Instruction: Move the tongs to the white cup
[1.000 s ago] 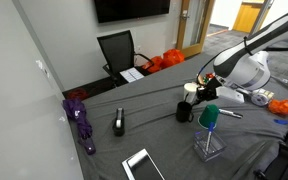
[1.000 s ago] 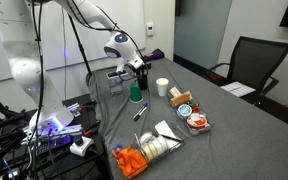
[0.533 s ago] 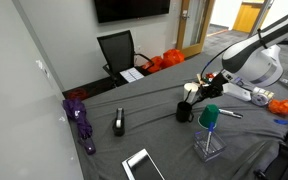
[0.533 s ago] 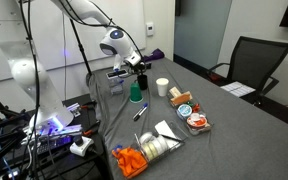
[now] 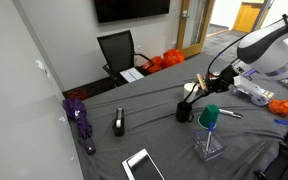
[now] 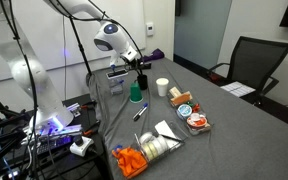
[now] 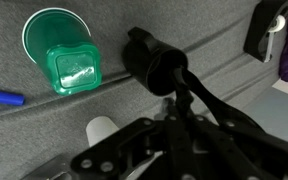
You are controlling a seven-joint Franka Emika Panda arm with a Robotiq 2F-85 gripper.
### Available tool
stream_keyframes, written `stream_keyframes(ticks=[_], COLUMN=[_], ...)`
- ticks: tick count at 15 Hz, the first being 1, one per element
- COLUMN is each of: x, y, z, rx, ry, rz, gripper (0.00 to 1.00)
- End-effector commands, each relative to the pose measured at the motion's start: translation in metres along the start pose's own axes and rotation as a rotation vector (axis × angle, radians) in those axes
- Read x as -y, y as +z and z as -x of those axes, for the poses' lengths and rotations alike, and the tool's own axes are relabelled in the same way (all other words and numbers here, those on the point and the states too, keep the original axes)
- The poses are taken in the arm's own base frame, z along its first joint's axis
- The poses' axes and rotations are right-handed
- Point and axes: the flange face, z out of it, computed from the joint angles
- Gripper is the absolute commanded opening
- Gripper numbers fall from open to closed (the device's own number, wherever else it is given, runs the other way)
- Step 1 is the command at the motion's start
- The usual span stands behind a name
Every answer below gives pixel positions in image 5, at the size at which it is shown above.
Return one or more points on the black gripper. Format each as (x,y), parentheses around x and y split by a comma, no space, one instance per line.
(224,78)

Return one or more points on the black tongs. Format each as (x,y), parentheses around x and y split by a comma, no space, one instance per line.
(200,96)

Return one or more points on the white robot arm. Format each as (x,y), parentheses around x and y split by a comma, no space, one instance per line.
(270,50)

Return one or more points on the white paper cup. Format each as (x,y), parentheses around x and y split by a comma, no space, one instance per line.
(188,90)

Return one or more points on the green plastic cup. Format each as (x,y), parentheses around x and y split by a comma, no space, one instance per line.
(208,116)

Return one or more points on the red green small toy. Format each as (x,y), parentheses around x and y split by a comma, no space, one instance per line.
(210,76)

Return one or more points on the light wooden block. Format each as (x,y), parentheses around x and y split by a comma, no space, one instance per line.
(200,80)

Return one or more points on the black silver marker pen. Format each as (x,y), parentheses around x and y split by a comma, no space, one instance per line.
(230,113)

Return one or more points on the clear tray with tapes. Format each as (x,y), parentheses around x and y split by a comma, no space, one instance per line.
(247,88)

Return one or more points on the black mug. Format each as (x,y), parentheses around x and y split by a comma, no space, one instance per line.
(183,112)

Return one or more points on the blue pen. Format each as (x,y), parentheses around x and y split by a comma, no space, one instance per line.
(210,130)

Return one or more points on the large orange plastic bag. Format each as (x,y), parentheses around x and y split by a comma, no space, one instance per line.
(173,57)

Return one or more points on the wooden glass door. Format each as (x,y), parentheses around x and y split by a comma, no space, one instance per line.
(180,36)

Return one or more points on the small orange plastic bag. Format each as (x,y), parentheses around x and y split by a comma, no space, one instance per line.
(155,64)

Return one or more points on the gray tablecloth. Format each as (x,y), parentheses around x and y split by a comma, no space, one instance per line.
(150,100)

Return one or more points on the clear plastic pen holder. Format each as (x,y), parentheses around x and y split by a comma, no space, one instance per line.
(200,150)

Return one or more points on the orange cloth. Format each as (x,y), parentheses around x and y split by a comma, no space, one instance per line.
(282,107)

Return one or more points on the small blue clip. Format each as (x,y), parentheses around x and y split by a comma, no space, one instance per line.
(280,121)

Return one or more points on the yellow wooden door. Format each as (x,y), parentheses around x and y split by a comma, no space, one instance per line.
(245,16)

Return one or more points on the white paper sheet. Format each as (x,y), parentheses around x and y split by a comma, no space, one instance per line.
(131,74)

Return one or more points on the metal partition pole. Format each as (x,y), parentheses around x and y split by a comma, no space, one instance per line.
(262,15)

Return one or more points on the black mesh office chair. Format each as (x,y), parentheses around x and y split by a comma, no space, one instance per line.
(117,50)

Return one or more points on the white framed tablet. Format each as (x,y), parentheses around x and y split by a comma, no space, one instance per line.
(144,168)

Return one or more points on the purple folded umbrella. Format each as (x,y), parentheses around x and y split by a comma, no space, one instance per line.
(77,111)

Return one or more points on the black wall television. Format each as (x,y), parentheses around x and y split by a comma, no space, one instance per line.
(130,10)

